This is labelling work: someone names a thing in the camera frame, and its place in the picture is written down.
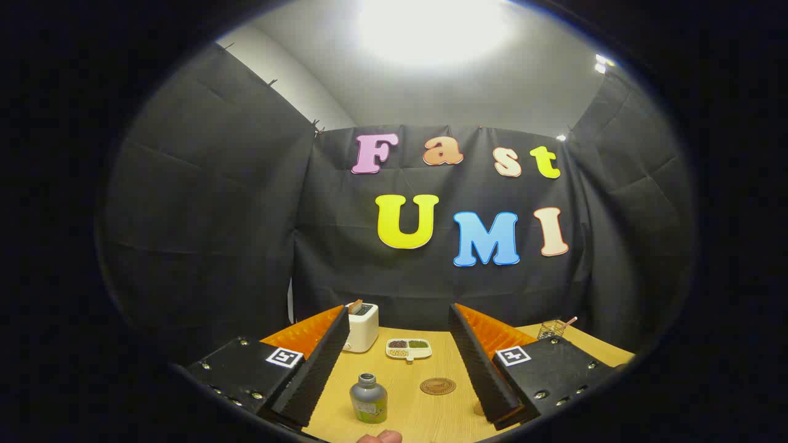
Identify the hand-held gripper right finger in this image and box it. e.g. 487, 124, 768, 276
448, 303, 619, 431

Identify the round cork coaster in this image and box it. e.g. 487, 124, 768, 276
420, 377, 457, 396

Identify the silver green juice bottle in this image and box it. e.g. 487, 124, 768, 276
349, 373, 388, 425

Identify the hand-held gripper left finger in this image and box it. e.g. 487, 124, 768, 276
185, 305, 352, 430

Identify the wooden table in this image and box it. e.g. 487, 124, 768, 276
302, 323, 635, 443

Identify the white divided bean dish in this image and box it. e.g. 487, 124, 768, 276
386, 338, 432, 362

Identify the white toaster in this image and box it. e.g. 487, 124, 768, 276
342, 303, 379, 353

